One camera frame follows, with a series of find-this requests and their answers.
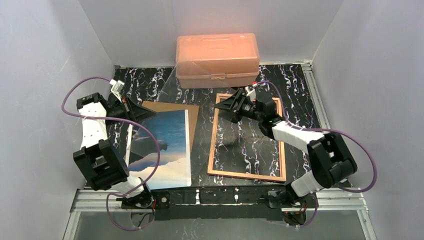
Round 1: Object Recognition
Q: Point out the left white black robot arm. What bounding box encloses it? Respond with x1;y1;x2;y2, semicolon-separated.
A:
73;92;157;200

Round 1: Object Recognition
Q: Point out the brown cardboard backing board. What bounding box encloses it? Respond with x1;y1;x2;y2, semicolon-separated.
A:
141;101;200;150

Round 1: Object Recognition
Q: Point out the pink wooden picture frame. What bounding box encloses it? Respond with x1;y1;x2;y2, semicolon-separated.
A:
207;109;287;182

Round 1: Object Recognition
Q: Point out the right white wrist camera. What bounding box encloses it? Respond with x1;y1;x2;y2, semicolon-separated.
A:
244;82;258;102

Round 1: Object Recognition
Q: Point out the aluminium right side rail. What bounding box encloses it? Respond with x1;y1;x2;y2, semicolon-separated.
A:
300;61;331;129

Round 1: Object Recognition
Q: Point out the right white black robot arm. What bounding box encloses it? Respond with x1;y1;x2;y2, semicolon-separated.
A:
214;89;358;204

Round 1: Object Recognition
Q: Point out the landscape photo print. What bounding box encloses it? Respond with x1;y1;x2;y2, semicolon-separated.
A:
127;110;192;190

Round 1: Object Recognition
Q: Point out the aluminium front rail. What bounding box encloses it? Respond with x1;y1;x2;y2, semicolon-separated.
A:
71;187;369;212

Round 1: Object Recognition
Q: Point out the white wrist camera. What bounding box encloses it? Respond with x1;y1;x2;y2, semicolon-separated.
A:
109;79;125;102
244;82;258;102

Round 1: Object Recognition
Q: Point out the aluminium rail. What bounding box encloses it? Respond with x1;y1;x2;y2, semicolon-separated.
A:
71;187;369;212
300;61;331;129

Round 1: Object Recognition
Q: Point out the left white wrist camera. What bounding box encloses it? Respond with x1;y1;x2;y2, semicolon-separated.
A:
109;79;125;102

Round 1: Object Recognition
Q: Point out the orange plastic storage box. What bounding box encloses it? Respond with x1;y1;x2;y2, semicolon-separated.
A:
175;33;260;89

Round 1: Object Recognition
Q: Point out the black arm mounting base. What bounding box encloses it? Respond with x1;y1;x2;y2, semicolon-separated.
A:
118;184;318;224

